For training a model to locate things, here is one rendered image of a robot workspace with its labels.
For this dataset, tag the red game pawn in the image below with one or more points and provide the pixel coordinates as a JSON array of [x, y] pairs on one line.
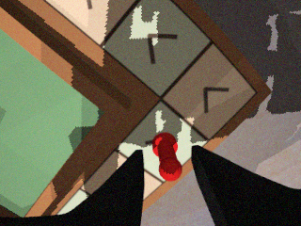
[[165, 146]]

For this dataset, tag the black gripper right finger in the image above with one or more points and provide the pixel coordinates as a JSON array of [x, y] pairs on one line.
[[237, 197]]

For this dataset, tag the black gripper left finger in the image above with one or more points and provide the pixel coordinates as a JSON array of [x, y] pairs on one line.
[[116, 203]]

